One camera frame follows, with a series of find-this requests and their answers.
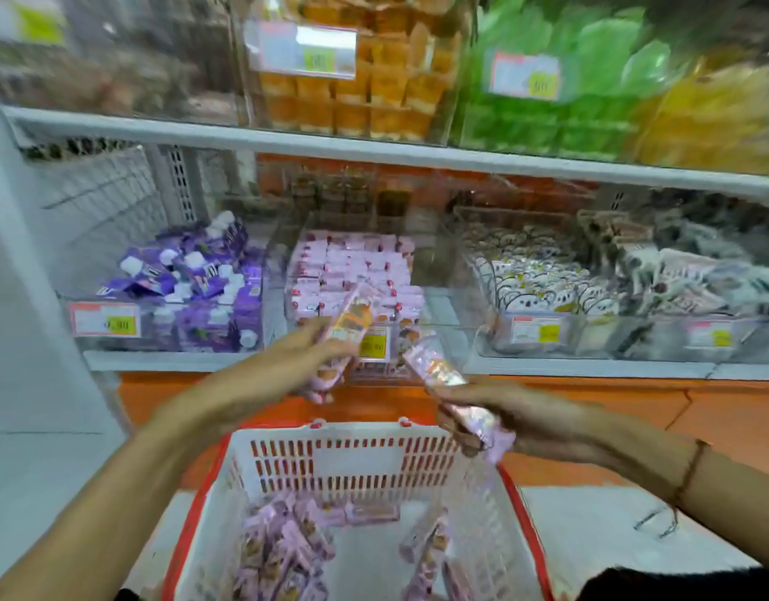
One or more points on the person's left hand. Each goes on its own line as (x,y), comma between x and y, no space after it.
(284,369)

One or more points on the person's right hand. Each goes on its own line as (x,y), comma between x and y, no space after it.
(528,416)

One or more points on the person's left thumb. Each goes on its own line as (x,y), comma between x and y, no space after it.
(337,350)

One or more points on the person's right thumb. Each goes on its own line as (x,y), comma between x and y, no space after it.
(465,393)

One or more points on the pink orange snack packet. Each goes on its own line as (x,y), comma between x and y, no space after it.
(350,325)

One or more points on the pale pink snack packet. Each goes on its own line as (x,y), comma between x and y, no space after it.
(440,369)

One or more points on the person's left forearm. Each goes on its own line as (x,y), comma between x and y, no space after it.
(127,488)

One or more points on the person's right forearm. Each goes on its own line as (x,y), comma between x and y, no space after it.
(691,481)

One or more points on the white yellow price tag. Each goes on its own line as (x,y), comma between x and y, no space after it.
(34,18)
(300,49)
(373,344)
(710,334)
(102,319)
(534,330)
(525,76)

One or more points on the clear bin with white packs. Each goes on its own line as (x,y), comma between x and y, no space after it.
(484,331)

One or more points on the stack of pink white packs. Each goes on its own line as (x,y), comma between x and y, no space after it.
(340,262)

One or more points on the white shopping basket red rim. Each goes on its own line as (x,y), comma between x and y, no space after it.
(359,463)

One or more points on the clear bin with pink packs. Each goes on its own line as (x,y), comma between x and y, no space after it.
(434,269)

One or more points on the heap of white black packs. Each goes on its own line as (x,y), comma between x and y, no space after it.
(534,275)

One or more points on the white metal shelf board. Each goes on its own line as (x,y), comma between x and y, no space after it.
(609,367)
(384,150)

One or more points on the row of dark brown packets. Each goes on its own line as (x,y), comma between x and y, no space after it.
(353,193)

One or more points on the heap of purple drink packs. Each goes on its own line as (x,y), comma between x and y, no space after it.
(196,275)

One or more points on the clear bin with purple packs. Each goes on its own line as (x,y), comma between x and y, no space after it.
(165,331)

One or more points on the clear bin with grey packs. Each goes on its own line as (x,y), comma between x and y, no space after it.
(659,344)

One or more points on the pile of pink wafer packets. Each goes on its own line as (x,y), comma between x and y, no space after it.
(284,550)

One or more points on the orange shelf base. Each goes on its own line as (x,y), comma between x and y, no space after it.
(703,419)

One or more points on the heap of grey white packs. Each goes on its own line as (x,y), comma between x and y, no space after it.
(691,281)

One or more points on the stack of orange snack boxes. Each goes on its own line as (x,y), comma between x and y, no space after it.
(384,87)

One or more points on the person's dark clothing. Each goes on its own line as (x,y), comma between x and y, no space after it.
(685,585)

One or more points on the stack of green snack bags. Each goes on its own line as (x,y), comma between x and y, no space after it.
(597,74)

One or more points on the stack of yellow snack bags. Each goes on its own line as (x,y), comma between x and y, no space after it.
(716,118)

